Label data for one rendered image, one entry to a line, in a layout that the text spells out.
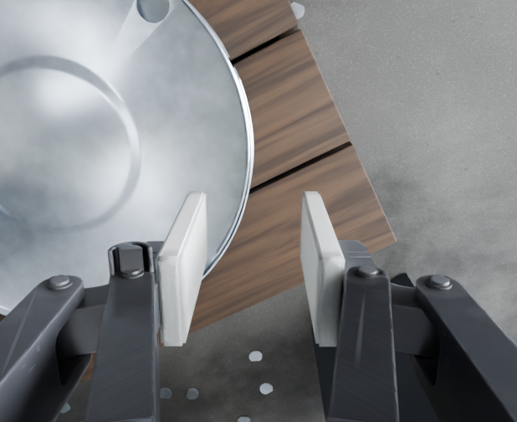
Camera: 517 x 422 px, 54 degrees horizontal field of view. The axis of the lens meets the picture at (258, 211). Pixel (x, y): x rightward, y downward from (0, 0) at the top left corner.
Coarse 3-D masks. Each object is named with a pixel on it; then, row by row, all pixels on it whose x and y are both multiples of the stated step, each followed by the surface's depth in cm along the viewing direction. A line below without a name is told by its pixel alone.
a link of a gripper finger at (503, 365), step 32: (416, 288) 14; (448, 288) 13; (448, 320) 12; (480, 320) 12; (448, 352) 11; (480, 352) 11; (512, 352) 11; (448, 384) 12; (480, 384) 10; (512, 384) 10; (448, 416) 12; (480, 416) 10; (512, 416) 9
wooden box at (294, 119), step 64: (192, 0) 36; (256, 0) 36; (256, 64) 38; (256, 128) 39; (320, 128) 39; (256, 192) 41; (320, 192) 41; (256, 256) 43; (0, 320) 45; (192, 320) 45
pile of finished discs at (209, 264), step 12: (144, 0) 35; (156, 0) 35; (144, 12) 35; (156, 12) 35; (168, 12) 35; (216, 36) 36; (228, 60) 36; (240, 84) 37; (252, 132) 39; (252, 144) 39; (252, 156) 38; (252, 168) 39; (240, 216) 39; (228, 240) 40; (204, 276) 40
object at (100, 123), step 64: (0, 0) 34; (64, 0) 34; (128, 0) 34; (0, 64) 35; (64, 64) 35; (128, 64) 35; (192, 64) 35; (0, 128) 36; (64, 128) 36; (128, 128) 36; (192, 128) 37; (0, 192) 38; (64, 192) 38; (128, 192) 38; (0, 256) 40; (64, 256) 40
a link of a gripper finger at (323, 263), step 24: (312, 192) 21; (312, 216) 18; (312, 240) 17; (336, 240) 16; (312, 264) 17; (336, 264) 15; (312, 288) 17; (336, 288) 15; (312, 312) 17; (336, 312) 15; (336, 336) 15
